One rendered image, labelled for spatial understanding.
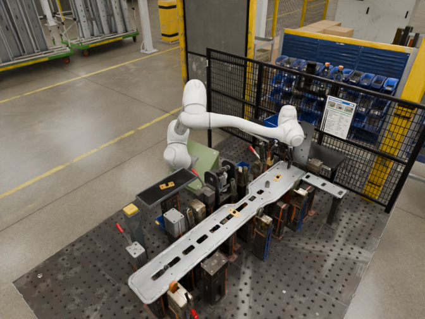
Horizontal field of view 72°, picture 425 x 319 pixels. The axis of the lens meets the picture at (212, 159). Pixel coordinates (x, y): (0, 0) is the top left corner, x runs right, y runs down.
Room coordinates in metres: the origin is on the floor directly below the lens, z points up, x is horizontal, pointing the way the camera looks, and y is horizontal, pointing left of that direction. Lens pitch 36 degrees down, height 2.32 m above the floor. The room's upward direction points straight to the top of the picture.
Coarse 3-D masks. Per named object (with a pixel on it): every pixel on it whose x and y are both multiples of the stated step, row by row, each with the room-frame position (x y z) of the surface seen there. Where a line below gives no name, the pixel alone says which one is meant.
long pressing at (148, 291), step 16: (272, 176) 1.61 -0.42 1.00; (288, 176) 1.61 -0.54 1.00; (256, 192) 1.44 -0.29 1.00; (272, 192) 1.44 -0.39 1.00; (224, 208) 1.30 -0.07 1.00; (256, 208) 1.30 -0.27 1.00; (208, 224) 1.17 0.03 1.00; (224, 224) 1.17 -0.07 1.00; (240, 224) 1.17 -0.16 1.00; (192, 240) 1.06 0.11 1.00; (208, 240) 1.06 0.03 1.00; (224, 240) 1.06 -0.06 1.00; (160, 256) 0.96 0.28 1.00; (176, 256) 0.96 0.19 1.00; (192, 256) 0.95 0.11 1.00; (144, 272) 0.86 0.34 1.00; (176, 272) 0.86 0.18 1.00; (144, 288) 0.78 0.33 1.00; (160, 288) 0.78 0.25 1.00
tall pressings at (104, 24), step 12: (72, 0) 8.58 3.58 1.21; (96, 0) 8.87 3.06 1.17; (108, 0) 9.15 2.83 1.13; (120, 0) 9.19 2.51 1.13; (84, 12) 8.46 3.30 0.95; (96, 12) 8.99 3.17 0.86; (108, 12) 9.29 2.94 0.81; (120, 12) 9.33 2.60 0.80; (84, 24) 8.37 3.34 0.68; (96, 24) 8.98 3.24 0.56; (108, 24) 9.21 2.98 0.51; (120, 24) 8.98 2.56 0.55; (84, 36) 8.34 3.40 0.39; (96, 36) 8.60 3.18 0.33
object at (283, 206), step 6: (276, 204) 1.34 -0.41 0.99; (282, 204) 1.34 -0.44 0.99; (276, 210) 1.34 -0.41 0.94; (282, 210) 1.31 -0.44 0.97; (276, 216) 1.33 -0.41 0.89; (282, 216) 1.30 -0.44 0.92; (276, 222) 1.33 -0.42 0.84; (282, 222) 1.31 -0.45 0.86; (276, 228) 1.33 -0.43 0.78; (282, 228) 1.33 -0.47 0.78; (276, 234) 1.32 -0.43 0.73; (282, 234) 1.31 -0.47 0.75
